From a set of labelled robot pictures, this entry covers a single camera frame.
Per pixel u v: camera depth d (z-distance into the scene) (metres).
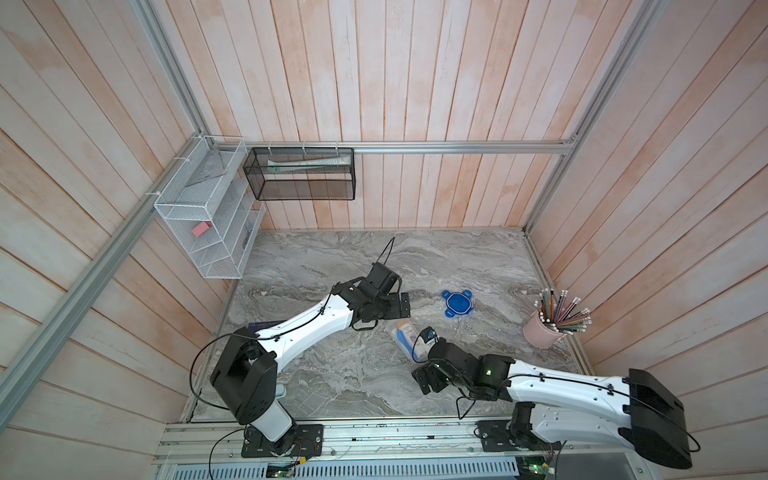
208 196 0.78
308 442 0.72
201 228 0.82
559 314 0.86
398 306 0.74
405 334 0.86
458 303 1.00
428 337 0.72
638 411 0.41
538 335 0.88
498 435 0.73
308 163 0.90
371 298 0.62
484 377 0.57
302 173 1.04
